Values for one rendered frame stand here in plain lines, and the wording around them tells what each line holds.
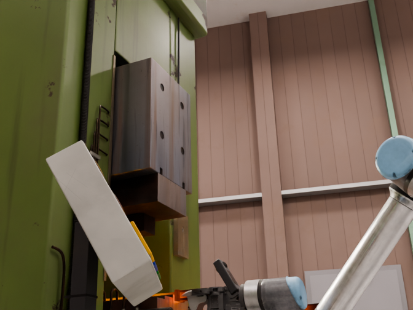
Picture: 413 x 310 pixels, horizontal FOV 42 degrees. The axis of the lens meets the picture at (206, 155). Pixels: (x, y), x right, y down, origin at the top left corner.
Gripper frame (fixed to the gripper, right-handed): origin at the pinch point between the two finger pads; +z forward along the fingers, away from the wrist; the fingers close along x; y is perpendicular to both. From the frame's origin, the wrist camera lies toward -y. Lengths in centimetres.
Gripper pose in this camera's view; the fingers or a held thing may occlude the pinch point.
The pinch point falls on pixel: (185, 294)
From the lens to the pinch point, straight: 171.0
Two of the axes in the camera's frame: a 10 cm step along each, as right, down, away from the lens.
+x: 4.1, 3.4, 8.5
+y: 0.2, 9.2, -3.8
